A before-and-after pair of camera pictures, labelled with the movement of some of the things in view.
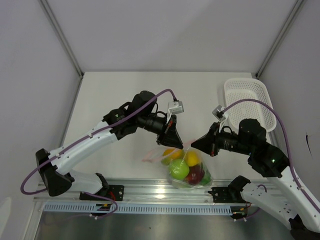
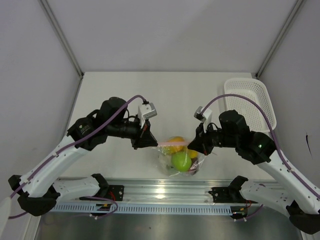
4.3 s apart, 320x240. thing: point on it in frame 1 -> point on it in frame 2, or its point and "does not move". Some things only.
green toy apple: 178,169 -> 181,161
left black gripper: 169,136 -> 143,137
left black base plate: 115,192 does not move
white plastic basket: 251,88 does not move
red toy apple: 196,174 -> 194,166
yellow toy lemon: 192,158 does not move
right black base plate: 224,194 does not move
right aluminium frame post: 267,60 does not move
